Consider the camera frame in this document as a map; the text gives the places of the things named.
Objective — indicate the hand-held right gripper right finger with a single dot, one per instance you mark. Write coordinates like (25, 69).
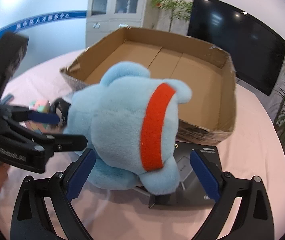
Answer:
(205, 175)

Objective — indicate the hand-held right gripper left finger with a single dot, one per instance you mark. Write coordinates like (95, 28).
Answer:
(81, 172)

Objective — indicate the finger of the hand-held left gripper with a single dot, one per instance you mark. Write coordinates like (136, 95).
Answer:
(67, 142)
(43, 118)

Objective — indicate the pastel puzzle cube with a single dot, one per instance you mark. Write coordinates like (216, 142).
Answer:
(41, 106)

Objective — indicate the black product box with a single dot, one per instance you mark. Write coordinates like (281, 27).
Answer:
(195, 192)

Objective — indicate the light blue plush toy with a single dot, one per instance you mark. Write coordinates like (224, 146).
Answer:
(117, 125)

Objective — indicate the brown cardboard box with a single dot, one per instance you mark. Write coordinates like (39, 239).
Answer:
(197, 80)

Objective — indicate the grey glass-door cabinet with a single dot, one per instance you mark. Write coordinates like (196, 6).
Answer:
(117, 15)

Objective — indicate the black flat screen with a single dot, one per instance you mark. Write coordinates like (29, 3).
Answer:
(237, 40)

